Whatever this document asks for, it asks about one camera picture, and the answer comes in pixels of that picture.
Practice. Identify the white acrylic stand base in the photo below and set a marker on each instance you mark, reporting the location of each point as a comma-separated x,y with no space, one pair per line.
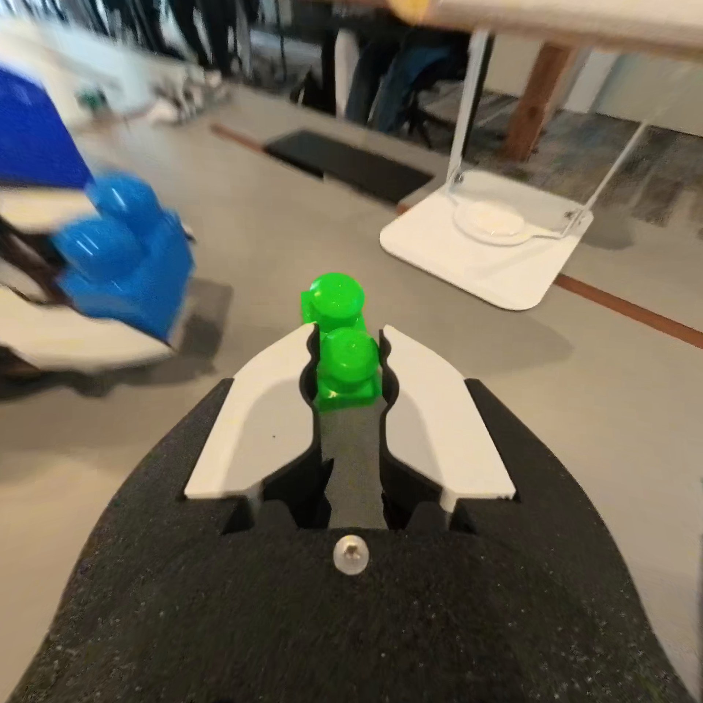
483,258

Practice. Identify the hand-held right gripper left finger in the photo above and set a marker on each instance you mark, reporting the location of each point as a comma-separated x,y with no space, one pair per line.
247,428

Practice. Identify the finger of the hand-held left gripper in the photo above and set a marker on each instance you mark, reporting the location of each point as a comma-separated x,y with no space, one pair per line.
71,335
38,208

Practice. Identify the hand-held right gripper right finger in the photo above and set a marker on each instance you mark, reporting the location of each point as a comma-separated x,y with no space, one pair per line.
445,428

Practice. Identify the blue single-stud mega block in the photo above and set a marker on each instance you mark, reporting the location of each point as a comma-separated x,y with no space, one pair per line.
99,252

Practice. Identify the wooden table leg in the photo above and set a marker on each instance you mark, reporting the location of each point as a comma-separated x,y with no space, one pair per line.
535,104

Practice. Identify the green two-stud mega block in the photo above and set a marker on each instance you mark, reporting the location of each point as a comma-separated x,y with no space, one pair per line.
343,357

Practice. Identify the white black printed part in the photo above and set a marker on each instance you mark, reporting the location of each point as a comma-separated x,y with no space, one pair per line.
184,96

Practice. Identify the black table inset panel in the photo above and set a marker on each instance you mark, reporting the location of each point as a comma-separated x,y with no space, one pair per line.
351,165

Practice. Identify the blue plastic bin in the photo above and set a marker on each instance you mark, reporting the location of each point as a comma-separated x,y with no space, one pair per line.
33,137

